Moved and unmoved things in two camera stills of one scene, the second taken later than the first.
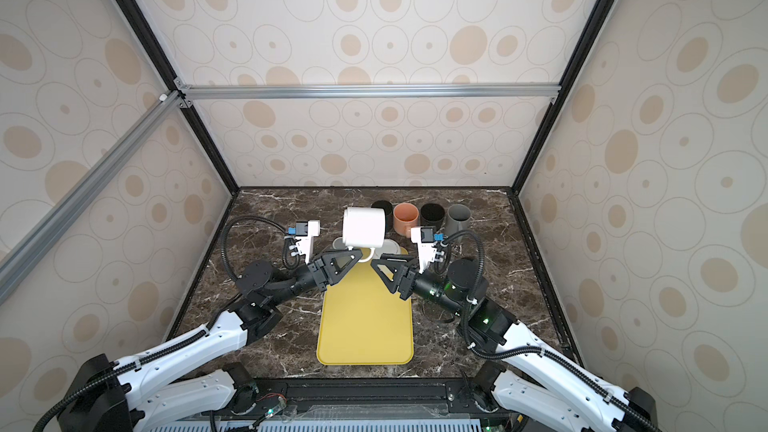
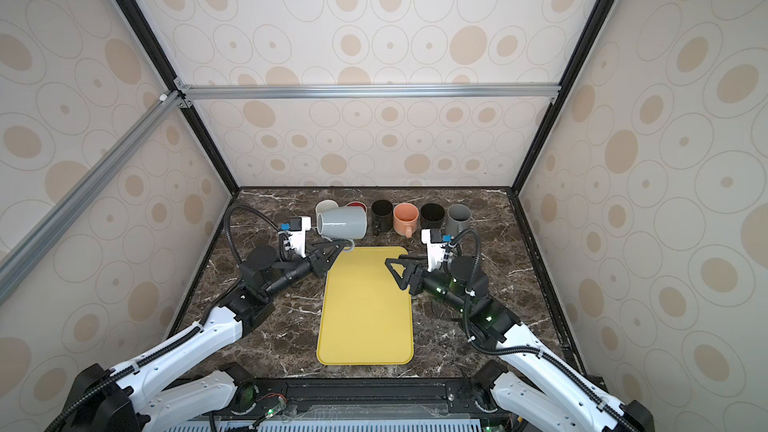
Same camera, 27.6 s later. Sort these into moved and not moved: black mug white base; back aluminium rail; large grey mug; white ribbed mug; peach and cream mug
Moved: white ribbed mug
Not moved: black mug white base; large grey mug; peach and cream mug; back aluminium rail
